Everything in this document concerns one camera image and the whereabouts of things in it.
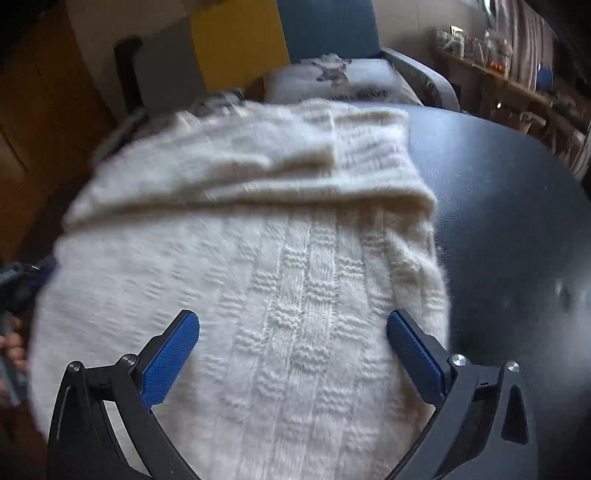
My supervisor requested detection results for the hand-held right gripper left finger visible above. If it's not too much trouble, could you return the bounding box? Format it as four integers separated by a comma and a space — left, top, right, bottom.
46, 310, 200, 480

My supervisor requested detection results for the grey yellow blue sofa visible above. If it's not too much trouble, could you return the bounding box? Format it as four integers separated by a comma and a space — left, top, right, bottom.
115, 0, 462, 134

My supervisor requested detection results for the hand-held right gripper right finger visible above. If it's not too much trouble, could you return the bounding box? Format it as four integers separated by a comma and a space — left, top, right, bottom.
387, 310, 539, 480

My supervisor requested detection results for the row of jars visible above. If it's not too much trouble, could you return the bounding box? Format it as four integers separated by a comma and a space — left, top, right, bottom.
435, 28, 513, 72

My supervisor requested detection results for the person's left hand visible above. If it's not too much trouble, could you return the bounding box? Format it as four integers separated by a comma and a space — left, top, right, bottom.
0, 318, 27, 393

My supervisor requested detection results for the white knit sweater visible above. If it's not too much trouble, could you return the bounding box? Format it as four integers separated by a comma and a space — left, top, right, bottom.
28, 99, 451, 480

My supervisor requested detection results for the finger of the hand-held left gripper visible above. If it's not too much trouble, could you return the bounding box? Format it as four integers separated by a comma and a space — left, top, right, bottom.
18, 259, 57, 289

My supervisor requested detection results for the cluttered wooden desk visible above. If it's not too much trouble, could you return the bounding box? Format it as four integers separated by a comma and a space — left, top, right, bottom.
434, 28, 591, 178

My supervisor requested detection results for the white cartoon print pillow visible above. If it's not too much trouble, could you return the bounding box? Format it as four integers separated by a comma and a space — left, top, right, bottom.
263, 53, 423, 108

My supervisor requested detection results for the patterned curtain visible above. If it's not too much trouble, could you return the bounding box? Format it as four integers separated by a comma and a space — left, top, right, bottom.
494, 0, 557, 93

